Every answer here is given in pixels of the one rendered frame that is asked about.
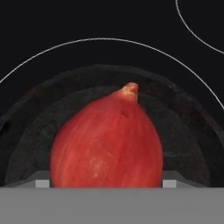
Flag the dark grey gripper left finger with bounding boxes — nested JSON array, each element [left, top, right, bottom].
[[3, 170, 52, 189]]

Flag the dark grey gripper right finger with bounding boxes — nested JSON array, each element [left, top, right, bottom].
[[161, 170, 208, 189]]

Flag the red onion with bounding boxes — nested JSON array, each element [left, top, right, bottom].
[[49, 81, 164, 189]]

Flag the black pan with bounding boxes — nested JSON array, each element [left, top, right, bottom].
[[0, 64, 224, 189]]

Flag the black glass hob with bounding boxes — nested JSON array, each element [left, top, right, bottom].
[[0, 0, 224, 189]]

